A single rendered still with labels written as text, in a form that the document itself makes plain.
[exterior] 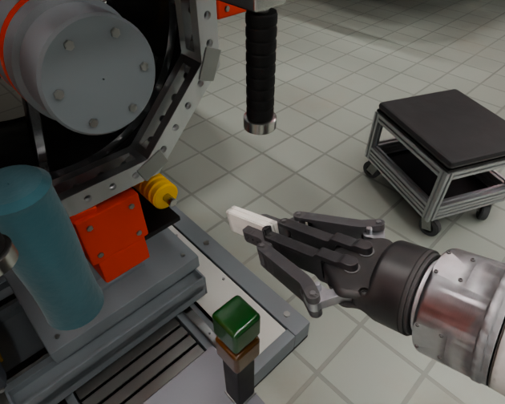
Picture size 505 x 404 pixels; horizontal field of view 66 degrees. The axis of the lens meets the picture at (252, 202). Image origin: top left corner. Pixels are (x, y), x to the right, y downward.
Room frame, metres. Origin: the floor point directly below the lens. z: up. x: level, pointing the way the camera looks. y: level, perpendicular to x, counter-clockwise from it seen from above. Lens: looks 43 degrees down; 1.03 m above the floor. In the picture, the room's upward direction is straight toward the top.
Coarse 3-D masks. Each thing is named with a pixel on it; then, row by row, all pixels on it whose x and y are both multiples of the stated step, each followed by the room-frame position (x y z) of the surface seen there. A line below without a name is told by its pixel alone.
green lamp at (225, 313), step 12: (240, 300) 0.24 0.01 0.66; (216, 312) 0.23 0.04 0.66; (228, 312) 0.23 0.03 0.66; (240, 312) 0.23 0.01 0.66; (252, 312) 0.23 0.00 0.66; (216, 324) 0.22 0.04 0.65; (228, 324) 0.21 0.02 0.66; (240, 324) 0.21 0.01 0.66; (252, 324) 0.21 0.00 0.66; (228, 336) 0.20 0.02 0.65; (240, 336) 0.20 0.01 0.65; (252, 336) 0.21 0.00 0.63; (240, 348) 0.20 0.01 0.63
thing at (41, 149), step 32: (128, 0) 0.81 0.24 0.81; (160, 0) 0.73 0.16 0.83; (160, 32) 0.72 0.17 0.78; (160, 64) 0.70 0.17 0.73; (0, 128) 0.65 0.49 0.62; (32, 128) 0.54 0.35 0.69; (64, 128) 0.66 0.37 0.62; (128, 128) 0.63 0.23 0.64; (0, 160) 0.53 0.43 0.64; (32, 160) 0.55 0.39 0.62; (64, 160) 0.56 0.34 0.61; (96, 160) 0.58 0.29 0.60
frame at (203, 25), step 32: (192, 0) 0.65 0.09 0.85; (192, 32) 0.66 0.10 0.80; (192, 64) 0.66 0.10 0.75; (160, 96) 0.64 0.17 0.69; (192, 96) 0.63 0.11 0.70; (160, 128) 0.59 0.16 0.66; (128, 160) 0.57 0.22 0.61; (160, 160) 0.57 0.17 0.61; (64, 192) 0.47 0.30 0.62; (96, 192) 0.49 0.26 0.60
